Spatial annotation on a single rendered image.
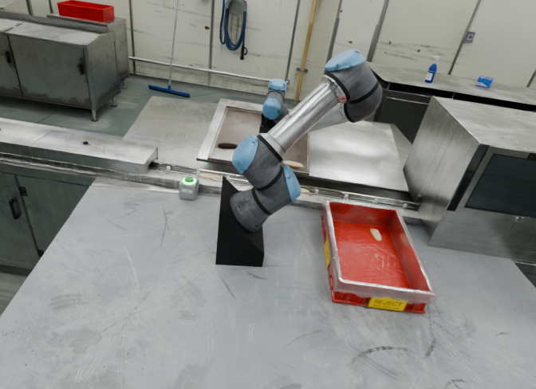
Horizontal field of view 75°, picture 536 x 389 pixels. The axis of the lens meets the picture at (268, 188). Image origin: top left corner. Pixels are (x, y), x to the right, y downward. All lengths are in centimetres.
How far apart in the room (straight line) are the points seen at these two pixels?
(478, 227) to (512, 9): 438
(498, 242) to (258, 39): 416
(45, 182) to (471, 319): 183
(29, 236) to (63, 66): 236
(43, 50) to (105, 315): 342
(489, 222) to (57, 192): 189
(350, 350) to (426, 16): 471
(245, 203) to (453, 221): 85
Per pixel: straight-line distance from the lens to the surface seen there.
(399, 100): 332
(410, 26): 534
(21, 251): 233
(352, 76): 117
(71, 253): 137
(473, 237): 168
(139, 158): 167
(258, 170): 110
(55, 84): 433
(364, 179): 180
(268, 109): 143
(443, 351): 129
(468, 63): 571
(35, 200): 202
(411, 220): 171
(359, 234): 154
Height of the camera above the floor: 174
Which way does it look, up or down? 33 degrees down
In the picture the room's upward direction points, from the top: 9 degrees clockwise
